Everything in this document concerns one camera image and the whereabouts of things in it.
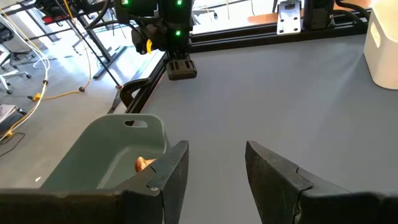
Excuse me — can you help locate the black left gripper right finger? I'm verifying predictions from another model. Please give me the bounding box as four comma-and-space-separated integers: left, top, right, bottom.
244, 140, 354, 224

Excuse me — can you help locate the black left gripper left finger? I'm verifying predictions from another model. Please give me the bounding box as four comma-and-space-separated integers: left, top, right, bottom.
114, 140, 190, 224

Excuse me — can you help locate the brown-capped toy mushroom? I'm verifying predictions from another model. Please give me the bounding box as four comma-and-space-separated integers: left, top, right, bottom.
134, 156, 156, 174

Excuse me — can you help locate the black tripod stand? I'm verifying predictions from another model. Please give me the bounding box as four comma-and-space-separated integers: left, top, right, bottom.
30, 0, 124, 102

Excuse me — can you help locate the teal plastic basket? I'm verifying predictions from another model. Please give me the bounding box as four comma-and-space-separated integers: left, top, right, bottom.
40, 113, 171, 191

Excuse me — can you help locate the grey table mat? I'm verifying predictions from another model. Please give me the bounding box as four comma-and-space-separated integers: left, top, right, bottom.
141, 33, 398, 224

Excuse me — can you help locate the office chair with white base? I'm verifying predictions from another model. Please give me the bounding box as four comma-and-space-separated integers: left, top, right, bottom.
0, 23, 32, 96

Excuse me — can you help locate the dark bag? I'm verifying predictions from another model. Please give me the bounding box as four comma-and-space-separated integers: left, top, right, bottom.
0, 104, 27, 131

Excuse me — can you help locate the white plastic basket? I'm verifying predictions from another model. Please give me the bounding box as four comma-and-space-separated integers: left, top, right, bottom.
363, 0, 398, 90

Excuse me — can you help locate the black desk frame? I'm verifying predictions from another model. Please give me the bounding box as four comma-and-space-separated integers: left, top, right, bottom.
0, 0, 128, 80

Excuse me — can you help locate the black clamp handle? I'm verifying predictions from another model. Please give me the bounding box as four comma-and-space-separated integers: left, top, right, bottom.
119, 77, 152, 108

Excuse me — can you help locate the white cable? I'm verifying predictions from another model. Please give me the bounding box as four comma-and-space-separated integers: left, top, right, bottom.
0, 14, 50, 139

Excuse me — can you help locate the black aluminium table frame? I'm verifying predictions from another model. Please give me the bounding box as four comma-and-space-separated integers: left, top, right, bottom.
107, 7, 373, 114

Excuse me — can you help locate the yellow power cable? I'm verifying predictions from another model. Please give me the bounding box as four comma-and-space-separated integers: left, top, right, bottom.
0, 0, 93, 141

